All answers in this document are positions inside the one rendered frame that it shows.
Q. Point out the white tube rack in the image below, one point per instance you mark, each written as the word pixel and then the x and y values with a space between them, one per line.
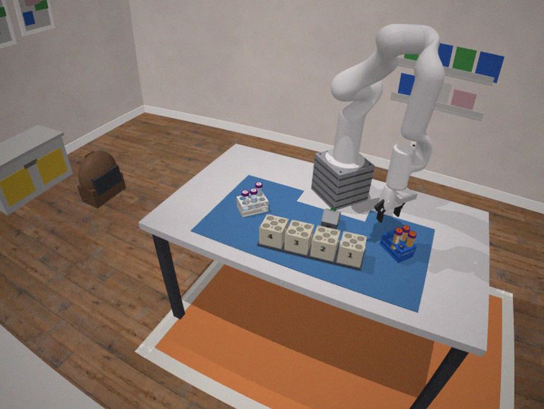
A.
pixel 262 206

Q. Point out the blue flat mat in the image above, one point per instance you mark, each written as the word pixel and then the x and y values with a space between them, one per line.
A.
pixel 380 277

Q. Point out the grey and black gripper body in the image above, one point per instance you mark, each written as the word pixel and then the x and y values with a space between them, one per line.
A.
pixel 389 195

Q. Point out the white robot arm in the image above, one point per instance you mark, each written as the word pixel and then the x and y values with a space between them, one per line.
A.
pixel 362 85

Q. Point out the beige bucket adapter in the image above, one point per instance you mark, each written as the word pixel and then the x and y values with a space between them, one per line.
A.
pixel 272 231
pixel 297 237
pixel 351 250
pixel 320 247

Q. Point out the blue tube rack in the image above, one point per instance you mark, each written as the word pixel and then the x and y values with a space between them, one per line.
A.
pixel 399 254

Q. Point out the sample tube with purple cap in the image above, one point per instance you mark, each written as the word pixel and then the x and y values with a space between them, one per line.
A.
pixel 406 230
pixel 411 237
pixel 396 239

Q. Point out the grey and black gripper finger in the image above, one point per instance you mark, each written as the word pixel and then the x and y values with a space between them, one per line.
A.
pixel 378 207
pixel 397 210

